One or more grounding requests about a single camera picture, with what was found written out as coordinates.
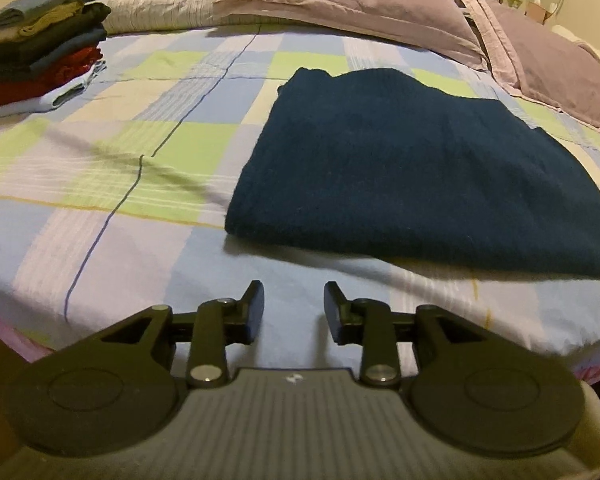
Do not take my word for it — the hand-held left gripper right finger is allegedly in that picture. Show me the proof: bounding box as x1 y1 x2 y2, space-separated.
323 280 486 388

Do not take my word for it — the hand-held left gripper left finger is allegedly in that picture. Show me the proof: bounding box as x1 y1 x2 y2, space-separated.
97 280 266 388

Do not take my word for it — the navy blue knit sweater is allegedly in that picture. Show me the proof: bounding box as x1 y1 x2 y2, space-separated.
224 67 600 281

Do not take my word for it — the stack of folded clothes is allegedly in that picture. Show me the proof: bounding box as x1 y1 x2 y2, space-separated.
0 0 112 122

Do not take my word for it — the plaid bed sheet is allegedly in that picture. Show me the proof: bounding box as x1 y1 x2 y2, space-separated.
0 22 600 361

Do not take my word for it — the purple velvet pillow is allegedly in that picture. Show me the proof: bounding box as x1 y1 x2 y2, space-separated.
472 0 600 138
212 0 488 68

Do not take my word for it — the striped white pillow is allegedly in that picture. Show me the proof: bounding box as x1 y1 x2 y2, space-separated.
102 0 281 36

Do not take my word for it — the pink tissue box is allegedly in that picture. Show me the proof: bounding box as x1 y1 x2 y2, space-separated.
525 0 556 23

